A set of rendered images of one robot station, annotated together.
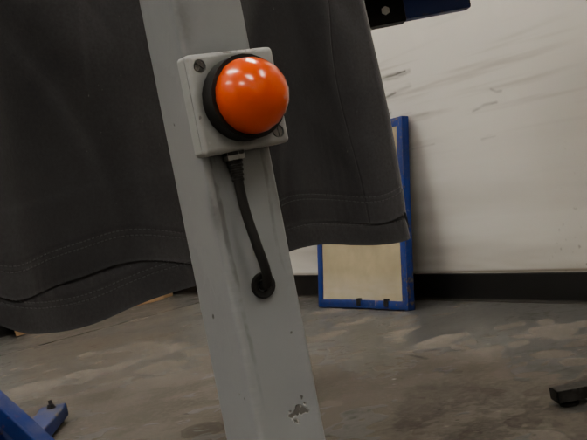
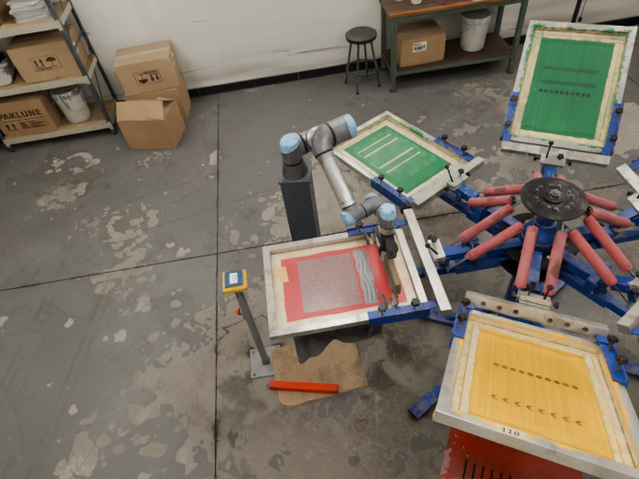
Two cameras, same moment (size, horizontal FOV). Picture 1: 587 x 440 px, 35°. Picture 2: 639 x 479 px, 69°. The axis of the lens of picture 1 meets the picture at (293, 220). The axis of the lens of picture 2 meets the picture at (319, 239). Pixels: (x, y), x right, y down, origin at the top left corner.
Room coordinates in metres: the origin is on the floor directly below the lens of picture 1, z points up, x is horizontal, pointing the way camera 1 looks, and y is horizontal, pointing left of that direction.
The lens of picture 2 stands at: (1.71, -1.09, 2.94)
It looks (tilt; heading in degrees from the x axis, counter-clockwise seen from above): 48 degrees down; 120
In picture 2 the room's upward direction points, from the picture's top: 8 degrees counter-clockwise
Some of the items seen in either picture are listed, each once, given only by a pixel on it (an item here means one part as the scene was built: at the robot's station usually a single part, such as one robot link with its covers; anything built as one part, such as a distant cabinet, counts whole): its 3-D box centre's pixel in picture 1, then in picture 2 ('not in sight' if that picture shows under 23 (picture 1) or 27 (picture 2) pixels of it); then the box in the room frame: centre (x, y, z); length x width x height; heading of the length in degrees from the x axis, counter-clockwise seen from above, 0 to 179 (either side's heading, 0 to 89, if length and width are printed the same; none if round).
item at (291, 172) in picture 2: not in sight; (293, 164); (0.57, 0.70, 1.25); 0.15 x 0.15 x 0.10
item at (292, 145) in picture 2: not in sight; (292, 147); (0.58, 0.70, 1.37); 0.13 x 0.12 x 0.14; 54
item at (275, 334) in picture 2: not in sight; (339, 277); (1.03, 0.23, 0.97); 0.79 x 0.58 x 0.04; 32
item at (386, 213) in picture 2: not in sight; (387, 216); (1.23, 0.39, 1.35); 0.09 x 0.08 x 0.11; 144
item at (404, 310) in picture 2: not in sight; (398, 314); (1.38, 0.12, 0.97); 0.30 x 0.05 x 0.07; 32
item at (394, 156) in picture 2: not in sight; (413, 155); (1.13, 1.21, 1.05); 1.08 x 0.61 x 0.23; 152
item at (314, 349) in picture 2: not in sight; (339, 335); (1.10, 0.03, 0.74); 0.46 x 0.04 x 0.42; 32
